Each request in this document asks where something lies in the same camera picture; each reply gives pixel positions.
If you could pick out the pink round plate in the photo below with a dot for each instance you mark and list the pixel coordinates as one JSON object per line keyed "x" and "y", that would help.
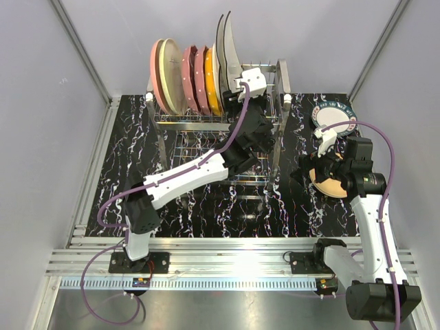
{"x": 155, "y": 77}

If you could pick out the pink dotted plate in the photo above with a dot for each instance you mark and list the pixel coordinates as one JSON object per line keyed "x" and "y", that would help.
{"x": 200, "y": 84}
{"x": 187, "y": 76}

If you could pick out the cream round plate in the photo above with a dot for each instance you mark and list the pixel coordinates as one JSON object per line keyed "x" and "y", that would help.
{"x": 170, "y": 71}

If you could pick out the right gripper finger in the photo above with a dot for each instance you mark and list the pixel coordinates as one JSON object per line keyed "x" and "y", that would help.
{"x": 300, "y": 177}
{"x": 305, "y": 162}

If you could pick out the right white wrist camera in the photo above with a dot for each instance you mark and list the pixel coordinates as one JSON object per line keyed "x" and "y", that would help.
{"x": 327, "y": 139}

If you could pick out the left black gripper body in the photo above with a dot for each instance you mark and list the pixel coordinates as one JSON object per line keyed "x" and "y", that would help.
{"x": 258, "y": 103}

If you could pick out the square black-rimmed plate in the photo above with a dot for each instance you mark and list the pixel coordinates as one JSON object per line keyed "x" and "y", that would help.
{"x": 223, "y": 81}
{"x": 233, "y": 68}

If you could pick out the right aluminium frame post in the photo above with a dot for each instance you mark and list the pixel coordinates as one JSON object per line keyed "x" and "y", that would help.
{"x": 389, "y": 28}

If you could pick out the pink dotted plate left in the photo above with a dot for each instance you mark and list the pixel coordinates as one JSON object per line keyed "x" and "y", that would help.
{"x": 187, "y": 76}

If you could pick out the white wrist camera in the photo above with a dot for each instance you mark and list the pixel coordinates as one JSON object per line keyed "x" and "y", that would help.
{"x": 252, "y": 81}
{"x": 327, "y": 139}

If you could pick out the black mounting plate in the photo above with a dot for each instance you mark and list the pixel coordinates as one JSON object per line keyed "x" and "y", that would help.
{"x": 155, "y": 262}
{"x": 308, "y": 263}

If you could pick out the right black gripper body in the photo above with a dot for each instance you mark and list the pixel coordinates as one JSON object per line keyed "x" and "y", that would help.
{"x": 328, "y": 166}

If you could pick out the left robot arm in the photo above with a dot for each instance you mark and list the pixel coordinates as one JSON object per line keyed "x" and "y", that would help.
{"x": 141, "y": 204}

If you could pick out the aluminium frame post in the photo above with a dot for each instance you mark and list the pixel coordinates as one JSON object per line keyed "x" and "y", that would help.
{"x": 74, "y": 37}
{"x": 389, "y": 28}

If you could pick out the right small circuit board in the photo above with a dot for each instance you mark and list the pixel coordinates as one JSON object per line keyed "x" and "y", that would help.
{"x": 327, "y": 285}

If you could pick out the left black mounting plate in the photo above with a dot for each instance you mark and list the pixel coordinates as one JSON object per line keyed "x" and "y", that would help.
{"x": 155, "y": 262}

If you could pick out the left aluminium frame post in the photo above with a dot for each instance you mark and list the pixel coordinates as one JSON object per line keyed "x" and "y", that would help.
{"x": 74, "y": 37}

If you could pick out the small circuit board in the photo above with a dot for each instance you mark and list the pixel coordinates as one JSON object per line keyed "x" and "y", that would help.
{"x": 141, "y": 282}
{"x": 327, "y": 285}

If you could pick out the white plate behind yellow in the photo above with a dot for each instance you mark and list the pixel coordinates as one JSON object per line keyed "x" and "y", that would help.
{"x": 215, "y": 67}

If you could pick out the stainless steel dish rack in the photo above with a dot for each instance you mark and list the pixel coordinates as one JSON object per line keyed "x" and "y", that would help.
{"x": 182, "y": 138}

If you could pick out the pink dotted plate right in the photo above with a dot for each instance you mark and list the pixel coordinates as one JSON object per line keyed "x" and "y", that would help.
{"x": 200, "y": 84}

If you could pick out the beige tan round plate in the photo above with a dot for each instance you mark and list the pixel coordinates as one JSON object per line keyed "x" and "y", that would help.
{"x": 331, "y": 188}

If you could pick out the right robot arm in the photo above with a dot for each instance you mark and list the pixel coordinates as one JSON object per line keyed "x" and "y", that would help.
{"x": 377, "y": 289}

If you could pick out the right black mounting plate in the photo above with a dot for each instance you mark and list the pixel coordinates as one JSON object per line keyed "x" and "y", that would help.
{"x": 308, "y": 263}

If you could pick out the left small circuit board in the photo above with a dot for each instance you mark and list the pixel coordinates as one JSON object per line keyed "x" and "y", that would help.
{"x": 141, "y": 282}

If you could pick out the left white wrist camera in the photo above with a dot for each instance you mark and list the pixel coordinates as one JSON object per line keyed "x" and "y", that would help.
{"x": 252, "y": 81}

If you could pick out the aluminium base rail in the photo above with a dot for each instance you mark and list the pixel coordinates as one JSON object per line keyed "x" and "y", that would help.
{"x": 243, "y": 264}

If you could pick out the yellow dotted plate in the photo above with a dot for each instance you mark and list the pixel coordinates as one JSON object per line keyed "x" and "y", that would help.
{"x": 213, "y": 102}

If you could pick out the teal-rimmed lettered plate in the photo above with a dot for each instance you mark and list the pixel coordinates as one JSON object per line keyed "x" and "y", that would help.
{"x": 331, "y": 112}

